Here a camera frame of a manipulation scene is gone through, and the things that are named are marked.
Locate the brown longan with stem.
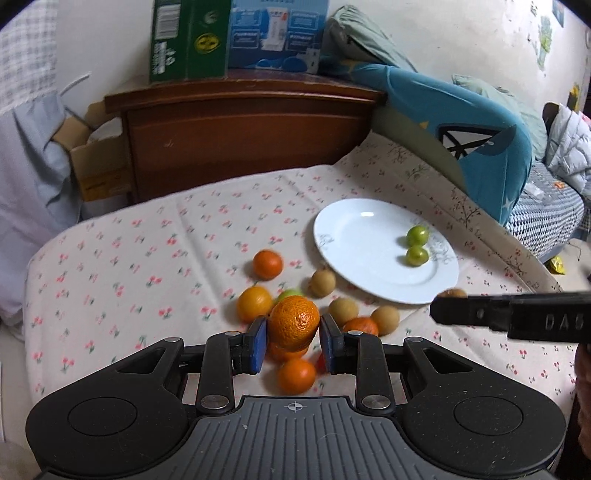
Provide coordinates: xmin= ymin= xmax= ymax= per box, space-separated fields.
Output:
xmin=308 ymin=270 xmax=336 ymax=298

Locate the white wire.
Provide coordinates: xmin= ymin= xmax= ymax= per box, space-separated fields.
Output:
xmin=59 ymin=71 xmax=93 ymax=95

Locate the open brown cardboard box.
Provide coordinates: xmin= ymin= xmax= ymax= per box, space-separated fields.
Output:
xmin=50 ymin=100 xmax=133 ymax=202

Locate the cherry print bed sheet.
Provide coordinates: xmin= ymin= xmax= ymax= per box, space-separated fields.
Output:
xmin=24 ymin=164 xmax=578 ymax=409

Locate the beige branch print cloth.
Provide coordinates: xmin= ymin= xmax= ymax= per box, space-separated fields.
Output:
xmin=335 ymin=131 xmax=563 ymax=292

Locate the white plate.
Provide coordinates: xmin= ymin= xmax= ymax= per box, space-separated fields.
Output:
xmin=314 ymin=198 xmax=461 ymax=305

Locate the large bumpy mandarin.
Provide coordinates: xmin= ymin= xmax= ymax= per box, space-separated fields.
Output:
xmin=269 ymin=296 xmax=320 ymax=349

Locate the green cardboard box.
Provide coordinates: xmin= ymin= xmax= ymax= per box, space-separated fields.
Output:
xmin=148 ymin=0 xmax=232 ymax=85

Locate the blue printed pillow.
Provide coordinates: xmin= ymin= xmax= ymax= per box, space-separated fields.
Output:
xmin=323 ymin=55 xmax=533 ymax=227

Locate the small orange mandarin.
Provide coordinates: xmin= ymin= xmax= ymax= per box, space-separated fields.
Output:
xmin=277 ymin=359 xmax=317 ymax=395
xmin=267 ymin=340 xmax=309 ymax=363
xmin=342 ymin=317 xmax=380 ymax=337

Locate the black and white patterned blanket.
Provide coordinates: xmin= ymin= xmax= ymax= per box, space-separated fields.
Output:
xmin=505 ymin=161 xmax=588 ymax=260

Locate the wooden cabinet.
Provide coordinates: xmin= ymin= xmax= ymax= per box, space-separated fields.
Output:
xmin=105 ymin=75 xmax=385 ymax=205

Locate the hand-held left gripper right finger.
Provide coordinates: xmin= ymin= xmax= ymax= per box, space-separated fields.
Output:
xmin=320 ymin=314 xmax=485 ymax=412

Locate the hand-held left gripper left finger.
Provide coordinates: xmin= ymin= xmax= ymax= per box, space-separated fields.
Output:
xmin=105 ymin=316 xmax=269 ymax=415

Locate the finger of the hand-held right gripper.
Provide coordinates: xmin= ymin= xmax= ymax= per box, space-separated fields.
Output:
xmin=429 ymin=294 xmax=514 ymax=331

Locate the yellowish orange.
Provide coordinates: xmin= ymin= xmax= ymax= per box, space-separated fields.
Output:
xmin=237 ymin=286 xmax=274 ymax=323

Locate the pale green cloth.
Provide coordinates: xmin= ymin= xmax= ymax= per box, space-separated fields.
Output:
xmin=451 ymin=74 xmax=549 ymax=161

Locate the checked curtain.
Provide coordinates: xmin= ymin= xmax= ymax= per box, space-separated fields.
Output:
xmin=0 ymin=0 xmax=59 ymax=114

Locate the wall sticker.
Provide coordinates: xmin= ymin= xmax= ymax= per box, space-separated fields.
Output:
xmin=537 ymin=15 xmax=555 ymax=72

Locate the light blue curtain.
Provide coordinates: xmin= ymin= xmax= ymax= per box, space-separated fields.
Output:
xmin=0 ymin=90 xmax=95 ymax=341

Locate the blue cardboard box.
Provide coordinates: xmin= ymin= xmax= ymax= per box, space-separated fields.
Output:
xmin=228 ymin=0 xmax=330 ymax=75

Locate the white puffer jacket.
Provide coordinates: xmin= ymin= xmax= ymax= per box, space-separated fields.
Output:
xmin=545 ymin=103 xmax=591 ymax=195

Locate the round orange mandarin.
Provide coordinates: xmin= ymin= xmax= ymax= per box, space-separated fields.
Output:
xmin=252 ymin=250 xmax=284 ymax=280

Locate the grey-green pillow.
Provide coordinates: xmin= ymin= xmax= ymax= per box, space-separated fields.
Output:
xmin=329 ymin=4 xmax=417 ymax=73

